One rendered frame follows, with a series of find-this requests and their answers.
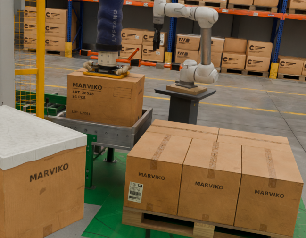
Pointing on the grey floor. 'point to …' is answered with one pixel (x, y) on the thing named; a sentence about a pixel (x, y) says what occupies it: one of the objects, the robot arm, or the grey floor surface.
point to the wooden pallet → (134, 218)
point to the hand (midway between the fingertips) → (156, 47)
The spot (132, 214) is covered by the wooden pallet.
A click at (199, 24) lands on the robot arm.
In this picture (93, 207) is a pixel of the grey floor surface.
